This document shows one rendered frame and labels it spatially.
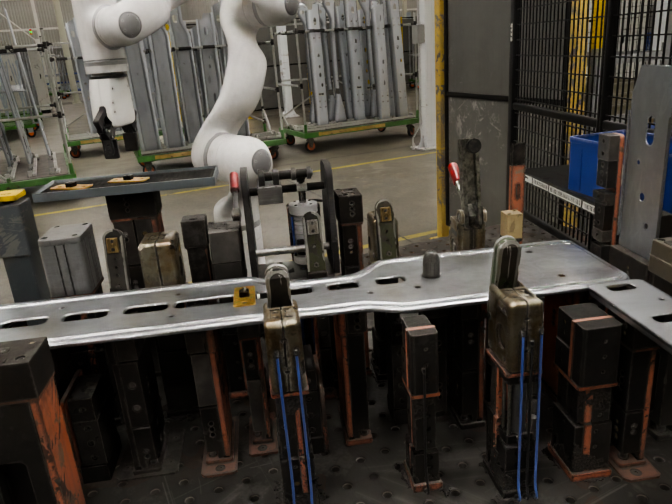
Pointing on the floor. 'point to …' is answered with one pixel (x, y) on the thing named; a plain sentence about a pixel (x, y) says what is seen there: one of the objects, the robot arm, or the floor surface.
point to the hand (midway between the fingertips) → (122, 150)
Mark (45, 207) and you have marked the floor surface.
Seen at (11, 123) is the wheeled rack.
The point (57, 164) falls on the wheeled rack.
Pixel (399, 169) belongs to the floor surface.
